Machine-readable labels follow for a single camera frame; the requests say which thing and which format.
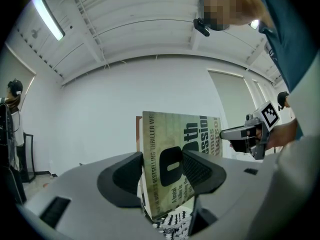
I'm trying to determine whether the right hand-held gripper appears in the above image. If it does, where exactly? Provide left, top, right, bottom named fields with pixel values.
left=219, top=100, right=280, bottom=161

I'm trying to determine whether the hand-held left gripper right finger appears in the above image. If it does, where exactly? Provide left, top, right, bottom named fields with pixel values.
left=181, top=149, right=227, bottom=202

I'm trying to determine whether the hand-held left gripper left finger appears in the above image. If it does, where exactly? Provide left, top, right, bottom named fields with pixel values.
left=96, top=151, right=145, bottom=209

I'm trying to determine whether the olive green paperback book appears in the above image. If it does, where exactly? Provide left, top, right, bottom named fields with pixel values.
left=138, top=110, right=223, bottom=221

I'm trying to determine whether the person's right forearm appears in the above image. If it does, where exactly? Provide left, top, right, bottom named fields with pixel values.
left=265, top=117, right=301, bottom=151

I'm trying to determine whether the large beige window blind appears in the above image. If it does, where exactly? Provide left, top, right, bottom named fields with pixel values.
left=206, top=68, right=258, bottom=160

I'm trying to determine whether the narrow beige window blind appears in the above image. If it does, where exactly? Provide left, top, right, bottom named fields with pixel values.
left=251, top=79, right=269, bottom=106

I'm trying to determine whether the brown wooden board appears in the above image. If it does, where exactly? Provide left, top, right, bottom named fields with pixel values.
left=135, top=115, right=144, bottom=153

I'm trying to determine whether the black white zigzag cloth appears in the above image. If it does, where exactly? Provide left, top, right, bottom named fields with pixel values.
left=151, top=209, right=194, bottom=240

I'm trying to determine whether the black framed panel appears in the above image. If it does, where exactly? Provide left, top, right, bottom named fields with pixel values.
left=22, top=132, right=36, bottom=184

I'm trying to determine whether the person's teal shirt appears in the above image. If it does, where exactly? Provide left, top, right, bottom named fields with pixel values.
left=254, top=0, right=320, bottom=141

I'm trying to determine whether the person's head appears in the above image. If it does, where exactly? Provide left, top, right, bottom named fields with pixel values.
left=198, top=0, right=272, bottom=32

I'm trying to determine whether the long ceiling light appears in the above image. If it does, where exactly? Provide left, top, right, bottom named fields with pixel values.
left=31, top=0, right=66, bottom=42

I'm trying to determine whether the black head-mounted camera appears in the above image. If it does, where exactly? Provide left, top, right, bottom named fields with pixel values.
left=193, top=17, right=211, bottom=38

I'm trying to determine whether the black chair with cables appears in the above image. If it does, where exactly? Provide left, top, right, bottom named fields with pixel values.
left=0, top=103, right=28, bottom=205

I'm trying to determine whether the white ceiling cable tray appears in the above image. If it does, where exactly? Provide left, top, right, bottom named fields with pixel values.
left=67, top=0, right=109, bottom=63

